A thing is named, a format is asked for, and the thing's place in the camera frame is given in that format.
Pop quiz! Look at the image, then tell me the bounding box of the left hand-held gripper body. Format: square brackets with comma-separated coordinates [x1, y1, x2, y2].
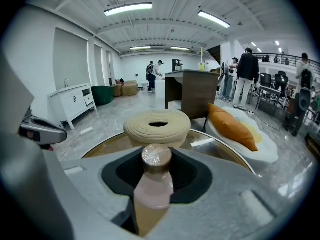
[0, 45, 36, 135]

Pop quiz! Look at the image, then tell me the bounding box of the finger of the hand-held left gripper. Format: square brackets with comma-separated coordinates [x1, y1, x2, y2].
[18, 115, 68, 152]

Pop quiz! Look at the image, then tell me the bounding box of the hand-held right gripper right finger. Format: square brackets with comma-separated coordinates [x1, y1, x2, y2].
[149, 147, 298, 240]

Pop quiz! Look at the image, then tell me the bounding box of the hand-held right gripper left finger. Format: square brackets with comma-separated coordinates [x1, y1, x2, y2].
[0, 133, 146, 240]

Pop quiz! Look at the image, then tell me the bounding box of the pink container with wooden cap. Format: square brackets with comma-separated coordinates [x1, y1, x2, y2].
[133, 143, 175, 238]

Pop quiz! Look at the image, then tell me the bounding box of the yellow container with flag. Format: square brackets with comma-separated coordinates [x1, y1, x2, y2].
[196, 47, 210, 72]

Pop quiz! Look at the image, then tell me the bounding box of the white sideboard cabinet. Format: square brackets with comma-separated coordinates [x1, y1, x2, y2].
[48, 83, 98, 130]

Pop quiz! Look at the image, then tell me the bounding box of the green armchair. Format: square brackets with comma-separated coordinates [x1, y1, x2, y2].
[90, 85, 116, 107]

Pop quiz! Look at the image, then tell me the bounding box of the white egg-shaped floor cushion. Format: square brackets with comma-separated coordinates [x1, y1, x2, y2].
[206, 106, 279, 164]

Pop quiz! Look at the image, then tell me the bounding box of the orange cushion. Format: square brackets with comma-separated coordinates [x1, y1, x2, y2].
[207, 102, 259, 152]

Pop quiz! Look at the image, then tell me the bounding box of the dark wooden desk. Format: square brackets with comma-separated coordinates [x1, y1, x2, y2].
[164, 69, 221, 120]

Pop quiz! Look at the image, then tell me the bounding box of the black office chair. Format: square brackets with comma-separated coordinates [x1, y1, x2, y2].
[259, 72, 273, 88]
[274, 70, 290, 98]

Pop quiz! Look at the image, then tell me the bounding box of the black machine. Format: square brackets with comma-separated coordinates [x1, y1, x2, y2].
[171, 58, 184, 72]

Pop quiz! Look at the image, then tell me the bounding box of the black backpack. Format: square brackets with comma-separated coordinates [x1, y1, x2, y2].
[300, 68, 314, 90]

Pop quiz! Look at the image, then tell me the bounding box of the black metal railing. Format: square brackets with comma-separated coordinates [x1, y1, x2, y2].
[254, 52, 320, 76]

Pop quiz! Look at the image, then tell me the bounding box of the beige woven rope basket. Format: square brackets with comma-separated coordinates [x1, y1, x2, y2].
[123, 109, 191, 149]

